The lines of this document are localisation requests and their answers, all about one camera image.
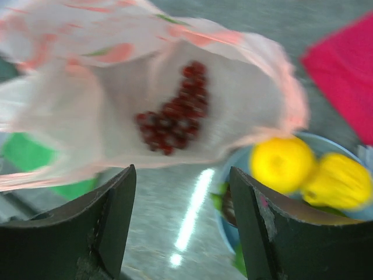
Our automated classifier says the orange yellow fruit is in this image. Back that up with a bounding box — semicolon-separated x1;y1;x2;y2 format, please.
301;153;372;211

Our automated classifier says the purple grape bunch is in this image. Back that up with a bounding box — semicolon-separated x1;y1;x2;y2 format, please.
134;60;210;156

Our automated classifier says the green lime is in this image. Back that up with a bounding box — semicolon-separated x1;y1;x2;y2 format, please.
233;243;247;277

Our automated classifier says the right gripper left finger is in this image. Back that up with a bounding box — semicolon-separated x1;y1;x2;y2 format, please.
1;165;136;279

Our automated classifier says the green towel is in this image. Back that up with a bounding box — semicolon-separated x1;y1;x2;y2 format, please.
1;133;98;201

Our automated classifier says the pink plastic bag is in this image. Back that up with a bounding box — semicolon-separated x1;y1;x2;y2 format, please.
1;1;309;191

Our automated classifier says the dark mangosteen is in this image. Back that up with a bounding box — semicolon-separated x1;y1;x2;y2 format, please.
221;186;237;228

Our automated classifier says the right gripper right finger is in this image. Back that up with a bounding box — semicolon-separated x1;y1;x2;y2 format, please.
230;167;372;279

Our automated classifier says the yellow lemon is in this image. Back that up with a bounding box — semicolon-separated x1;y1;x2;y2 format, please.
248;136;316;195

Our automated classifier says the red folded t-shirt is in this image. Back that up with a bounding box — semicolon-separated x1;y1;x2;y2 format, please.
301;12;372;145

